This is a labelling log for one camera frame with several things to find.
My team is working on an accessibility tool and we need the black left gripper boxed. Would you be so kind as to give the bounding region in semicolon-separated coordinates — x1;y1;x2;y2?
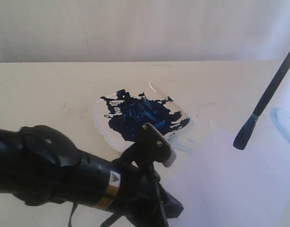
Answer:
97;153;185;227

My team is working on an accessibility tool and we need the white paper sheet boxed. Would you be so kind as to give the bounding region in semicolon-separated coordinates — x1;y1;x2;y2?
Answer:
164;130;290;227

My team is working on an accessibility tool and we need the black paintbrush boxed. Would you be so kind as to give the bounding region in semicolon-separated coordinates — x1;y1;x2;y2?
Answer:
233;51;290;150

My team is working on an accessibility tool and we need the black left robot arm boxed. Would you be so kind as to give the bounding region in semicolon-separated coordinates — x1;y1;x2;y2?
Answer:
0;123;184;227

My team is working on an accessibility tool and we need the white square paint plate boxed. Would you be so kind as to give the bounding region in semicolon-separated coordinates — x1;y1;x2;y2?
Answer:
88;82;192;152

